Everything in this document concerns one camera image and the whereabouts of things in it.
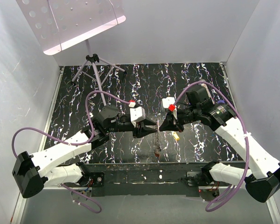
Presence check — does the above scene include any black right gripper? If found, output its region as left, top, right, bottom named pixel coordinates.
left=159, top=106, right=200, bottom=133

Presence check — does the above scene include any yellow key tag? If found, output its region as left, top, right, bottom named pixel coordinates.
left=172, top=132, right=180, bottom=141

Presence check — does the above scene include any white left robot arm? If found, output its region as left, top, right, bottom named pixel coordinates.
left=12, top=105, right=157, bottom=198

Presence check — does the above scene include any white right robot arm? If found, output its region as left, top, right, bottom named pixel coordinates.
left=159, top=83, right=280, bottom=203

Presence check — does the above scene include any purple toy microphone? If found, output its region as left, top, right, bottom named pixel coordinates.
left=200, top=83, right=226, bottom=104

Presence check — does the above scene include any white perforated music stand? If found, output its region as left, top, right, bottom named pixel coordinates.
left=15, top=0, right=127, bottom=117

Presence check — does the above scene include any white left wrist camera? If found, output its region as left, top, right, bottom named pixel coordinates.
left=129, top=100, right=146, bottom=125

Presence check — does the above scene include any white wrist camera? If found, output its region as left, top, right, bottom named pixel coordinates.
left=129, top=100, right=146, bottom=125
left=161, top=97, right=177, bottom=119

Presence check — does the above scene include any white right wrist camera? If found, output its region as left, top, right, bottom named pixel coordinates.
left=161, top=97, right=177, bottom=119

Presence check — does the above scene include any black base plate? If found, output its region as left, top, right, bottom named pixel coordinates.
left=63, top=163, right=231, bottom=198

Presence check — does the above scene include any aluminium rail frame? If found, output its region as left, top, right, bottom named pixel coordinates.
left=10, top=62, right=280, bottom=224

